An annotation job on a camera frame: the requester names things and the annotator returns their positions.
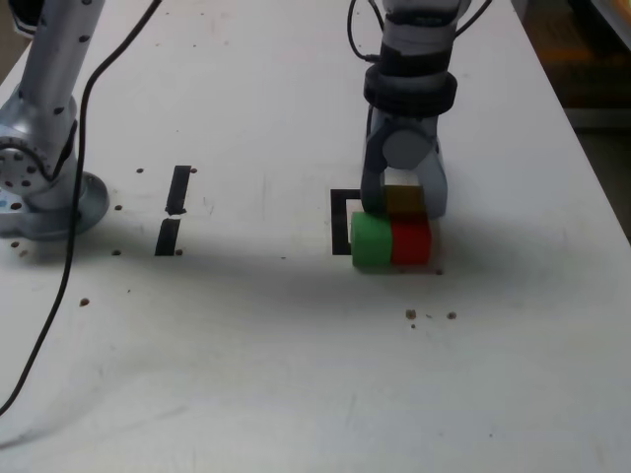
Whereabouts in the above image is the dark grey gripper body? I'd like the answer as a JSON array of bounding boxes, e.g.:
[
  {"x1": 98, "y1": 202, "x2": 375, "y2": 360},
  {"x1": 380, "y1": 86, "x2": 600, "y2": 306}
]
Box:
[{"x1": 367, "y1": 110, "x2": 440, "y2": 145}]

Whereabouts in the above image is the long black cable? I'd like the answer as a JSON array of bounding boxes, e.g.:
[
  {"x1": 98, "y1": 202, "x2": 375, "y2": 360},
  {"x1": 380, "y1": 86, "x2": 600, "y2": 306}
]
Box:
[{"x1": 0, "y1": 0, "x2": 164, "y2": 418}]

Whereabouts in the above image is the green cube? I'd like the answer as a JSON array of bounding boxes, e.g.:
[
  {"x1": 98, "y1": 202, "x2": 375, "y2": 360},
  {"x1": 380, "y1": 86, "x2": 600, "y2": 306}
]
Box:
[{"x1": 350, "y1": 211, "x2": 395, "y2": 271}]

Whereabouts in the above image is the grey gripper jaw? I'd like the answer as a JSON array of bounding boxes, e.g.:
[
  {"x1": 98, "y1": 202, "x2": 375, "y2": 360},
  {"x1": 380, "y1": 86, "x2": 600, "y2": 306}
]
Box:
[{"x1": 383, "y1": 128, "x2": 450, "y2": 220}]

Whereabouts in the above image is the black tape strip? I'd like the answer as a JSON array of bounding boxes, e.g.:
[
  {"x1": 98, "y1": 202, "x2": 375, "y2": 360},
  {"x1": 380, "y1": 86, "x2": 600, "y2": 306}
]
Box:
[{"x1": 154, "y1": 165, "x2": 192, "y2": 257}]

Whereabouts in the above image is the black tape square outline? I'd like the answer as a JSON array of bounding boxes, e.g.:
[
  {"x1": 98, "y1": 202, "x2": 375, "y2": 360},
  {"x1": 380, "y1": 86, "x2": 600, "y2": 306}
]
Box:
[{"x1": 329, "y1": 188, "x2": 367, "y2": 257}]

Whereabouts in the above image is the red cube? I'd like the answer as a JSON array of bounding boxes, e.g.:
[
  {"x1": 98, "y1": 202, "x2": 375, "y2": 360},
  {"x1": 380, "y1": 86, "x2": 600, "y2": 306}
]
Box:
[{"x1": 390, "y1": 216, "x2": 434, "y2": 266}]

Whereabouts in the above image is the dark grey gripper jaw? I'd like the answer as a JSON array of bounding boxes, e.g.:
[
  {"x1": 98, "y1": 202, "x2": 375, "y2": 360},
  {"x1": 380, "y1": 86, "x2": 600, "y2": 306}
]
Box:
[{"x1": 360, "y1": 137, "x2": 388, "y2": 217}]

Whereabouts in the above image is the brown wooden furniture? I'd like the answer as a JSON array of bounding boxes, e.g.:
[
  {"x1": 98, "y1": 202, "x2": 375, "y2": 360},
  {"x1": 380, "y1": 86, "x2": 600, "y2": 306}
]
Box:
[{"x1": 510, "y1": 0, "x2": 631, "y2": 132}]

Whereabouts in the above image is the yellow cube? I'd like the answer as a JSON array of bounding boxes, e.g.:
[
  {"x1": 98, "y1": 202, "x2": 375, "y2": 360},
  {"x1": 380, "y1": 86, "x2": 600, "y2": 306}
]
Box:
[{"x1": 384, "y1": 185, "x2": 426, "y2": 221}]

